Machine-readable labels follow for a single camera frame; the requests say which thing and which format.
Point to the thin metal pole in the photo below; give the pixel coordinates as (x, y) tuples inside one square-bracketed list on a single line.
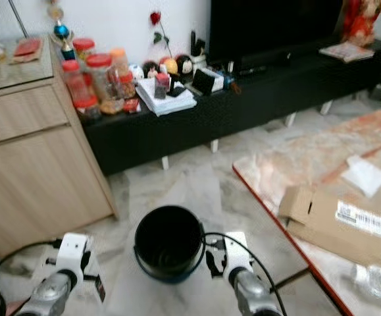
[(19, 18)]

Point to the small red lid jar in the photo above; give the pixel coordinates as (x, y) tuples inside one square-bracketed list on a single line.
[(126, 85)]

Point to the red flat booklet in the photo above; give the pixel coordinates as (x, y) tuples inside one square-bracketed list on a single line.
[(28, 48)]

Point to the pale patterned book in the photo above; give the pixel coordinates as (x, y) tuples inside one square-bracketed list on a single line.
[(347, 51)]

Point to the small clear pink jar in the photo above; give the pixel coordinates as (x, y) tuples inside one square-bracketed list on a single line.
[(162, 85)]

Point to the black phone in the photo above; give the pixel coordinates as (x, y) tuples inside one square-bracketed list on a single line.
[(177, 91)]

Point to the black plastic bucket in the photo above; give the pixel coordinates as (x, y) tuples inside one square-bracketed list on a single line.
[(167, 240)]

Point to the small red packet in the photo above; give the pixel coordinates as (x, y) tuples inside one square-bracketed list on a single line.
[(131, 105)]

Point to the pink marble folding table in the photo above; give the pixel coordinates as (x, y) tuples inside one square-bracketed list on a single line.
[(302, 158)]

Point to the tall red lid jar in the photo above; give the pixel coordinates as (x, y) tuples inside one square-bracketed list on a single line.
[(75, 79)]

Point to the large red lid jar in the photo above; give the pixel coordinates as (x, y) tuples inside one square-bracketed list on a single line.
[(103, 79)]

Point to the red and gold figurine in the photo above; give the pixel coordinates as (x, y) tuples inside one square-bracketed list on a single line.
[(362, 23)]

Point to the orange lid jar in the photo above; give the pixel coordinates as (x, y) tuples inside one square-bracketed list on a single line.
[(119, 59)]

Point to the tall black hair doll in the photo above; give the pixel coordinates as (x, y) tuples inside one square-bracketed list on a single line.
[(184, 64)]

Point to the red artificial rose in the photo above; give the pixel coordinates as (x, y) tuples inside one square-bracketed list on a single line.
[(155, 18)]

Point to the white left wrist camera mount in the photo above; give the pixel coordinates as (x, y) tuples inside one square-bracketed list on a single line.
[(72, 250)]

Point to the small yellow round doll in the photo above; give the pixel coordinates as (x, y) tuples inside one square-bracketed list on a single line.
[(169, 65)]

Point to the light wooden cabinet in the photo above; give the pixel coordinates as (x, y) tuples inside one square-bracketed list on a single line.
[(32, 178)]

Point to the flat brown cardboard box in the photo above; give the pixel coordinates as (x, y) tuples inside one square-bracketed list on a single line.
[(322, 227)]

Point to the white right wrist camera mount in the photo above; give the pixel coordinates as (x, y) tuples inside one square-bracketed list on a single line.
[(236, 253)]

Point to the black and white box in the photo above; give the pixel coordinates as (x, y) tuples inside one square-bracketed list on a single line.
[(204, 81)]

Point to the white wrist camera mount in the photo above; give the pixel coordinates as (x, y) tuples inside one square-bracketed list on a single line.
[(72, 250), (236, 253)]

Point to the black TV bench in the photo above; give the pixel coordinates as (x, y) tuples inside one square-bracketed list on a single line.
[(249, 108)]

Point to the low dark snack jar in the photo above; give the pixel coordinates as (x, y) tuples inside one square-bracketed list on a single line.
[(88, 108)]

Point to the short red lid jar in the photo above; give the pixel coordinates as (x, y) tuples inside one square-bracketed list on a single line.
[(83, 45)]

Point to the white tissue paper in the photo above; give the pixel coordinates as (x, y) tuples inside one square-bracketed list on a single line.
[(364, 176)]

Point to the small black hair doll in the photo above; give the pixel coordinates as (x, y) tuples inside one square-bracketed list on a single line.
[(150, 69)]

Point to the gold and blue trophy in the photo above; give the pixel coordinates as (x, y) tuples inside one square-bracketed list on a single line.
[(62, 31)]

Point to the white paper stack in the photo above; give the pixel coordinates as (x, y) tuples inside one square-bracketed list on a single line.
[(160, 105)]

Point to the black flat television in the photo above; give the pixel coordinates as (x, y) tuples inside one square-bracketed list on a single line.
[(269, 26)]

